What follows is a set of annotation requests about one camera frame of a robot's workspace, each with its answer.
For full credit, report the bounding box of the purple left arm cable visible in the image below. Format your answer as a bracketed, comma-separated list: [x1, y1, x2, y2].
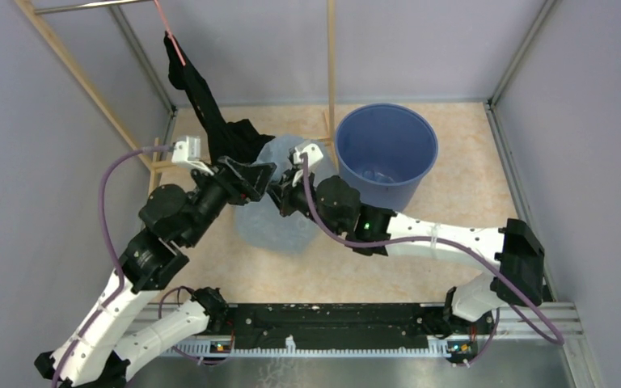
[50, 144, 175, 388]

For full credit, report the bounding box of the metal hanging rod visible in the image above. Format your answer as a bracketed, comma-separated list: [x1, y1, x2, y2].
[33, 0, 148, 15]

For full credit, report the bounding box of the light blue plastic trash bag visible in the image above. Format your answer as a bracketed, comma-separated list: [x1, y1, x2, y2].
[234, 134, 319, 254]

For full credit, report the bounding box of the black printed t-shirt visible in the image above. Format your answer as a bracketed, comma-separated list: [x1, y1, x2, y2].
[163, 34, 275, 163]

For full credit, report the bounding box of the pink clothes hanger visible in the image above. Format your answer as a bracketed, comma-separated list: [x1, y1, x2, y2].
[153, 0, 187, 66]

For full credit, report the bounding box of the wooden clothes rack frame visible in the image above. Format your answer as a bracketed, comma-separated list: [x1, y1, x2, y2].
[13, 0, 344, 208]

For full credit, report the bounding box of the blue plastic trash bin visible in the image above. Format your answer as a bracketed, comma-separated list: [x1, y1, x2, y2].
[334, 103, 439, 211]

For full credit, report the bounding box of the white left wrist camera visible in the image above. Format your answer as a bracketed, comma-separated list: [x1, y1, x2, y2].
[171, 136, 213, 176]

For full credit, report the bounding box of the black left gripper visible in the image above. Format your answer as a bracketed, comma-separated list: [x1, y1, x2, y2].
[181, 154, 277, 248]

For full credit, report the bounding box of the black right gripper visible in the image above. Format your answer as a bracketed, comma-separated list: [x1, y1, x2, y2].
[268, 163, 344, 237]

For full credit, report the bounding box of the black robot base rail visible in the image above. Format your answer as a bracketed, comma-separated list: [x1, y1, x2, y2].
[150, 302, 496, 365]

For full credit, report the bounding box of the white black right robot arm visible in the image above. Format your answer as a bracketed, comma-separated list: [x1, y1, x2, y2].
[268, 175, 545, 333]

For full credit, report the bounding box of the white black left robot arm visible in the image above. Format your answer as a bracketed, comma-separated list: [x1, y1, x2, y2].
[34, 157, 277, 387]

